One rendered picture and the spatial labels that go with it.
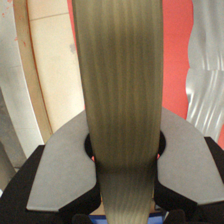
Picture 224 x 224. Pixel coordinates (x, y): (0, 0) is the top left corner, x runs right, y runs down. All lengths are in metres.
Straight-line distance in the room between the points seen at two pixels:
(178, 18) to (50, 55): 0.15
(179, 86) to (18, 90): 0.19
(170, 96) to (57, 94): 0.14
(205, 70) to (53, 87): 0.19
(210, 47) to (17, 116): 0.24
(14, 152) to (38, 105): 1.66
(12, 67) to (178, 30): 0.19
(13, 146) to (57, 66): 1.63
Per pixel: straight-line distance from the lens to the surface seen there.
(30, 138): 0.25
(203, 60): 0.23
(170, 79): 0.23
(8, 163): 0.29
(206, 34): 0.23
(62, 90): 0.23
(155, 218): 0.36
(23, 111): 0.22
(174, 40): 0.22
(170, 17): 0.22
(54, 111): 0.25
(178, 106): 0.25
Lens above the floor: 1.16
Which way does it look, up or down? 61 degrees down
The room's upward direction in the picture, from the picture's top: 178 degrees counter-clockwise
